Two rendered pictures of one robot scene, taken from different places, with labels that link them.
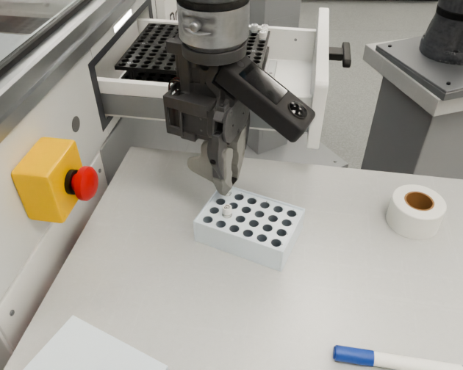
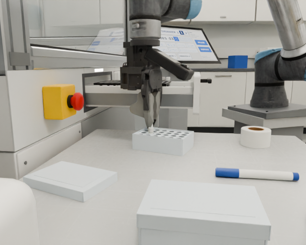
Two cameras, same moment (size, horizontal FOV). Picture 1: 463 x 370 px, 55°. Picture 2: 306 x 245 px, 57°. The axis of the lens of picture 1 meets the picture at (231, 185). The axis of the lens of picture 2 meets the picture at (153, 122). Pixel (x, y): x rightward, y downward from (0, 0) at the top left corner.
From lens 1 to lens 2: 34 cm
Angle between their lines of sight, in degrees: 29
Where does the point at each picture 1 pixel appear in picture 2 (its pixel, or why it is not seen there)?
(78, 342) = (64, 166)
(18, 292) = (31, 154)
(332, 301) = (212, 163)
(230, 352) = (154, 175)
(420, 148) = not seen: hidden behind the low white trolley
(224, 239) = (149, 141)
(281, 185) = not seen: hidden behind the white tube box
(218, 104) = (146, 66)
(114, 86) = (93, 88)
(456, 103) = (273, 122)
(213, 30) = (145, 27)
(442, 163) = not seen: hidden behind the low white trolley
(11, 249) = (33, 126)
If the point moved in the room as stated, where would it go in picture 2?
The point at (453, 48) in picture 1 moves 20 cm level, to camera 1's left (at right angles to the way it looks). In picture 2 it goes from (266, 100) to (217, 100)
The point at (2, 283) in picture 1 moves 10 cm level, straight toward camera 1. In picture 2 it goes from (25, 140) to (44, 152)
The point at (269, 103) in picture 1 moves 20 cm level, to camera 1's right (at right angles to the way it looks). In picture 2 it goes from (171, 61) to (259, 61)
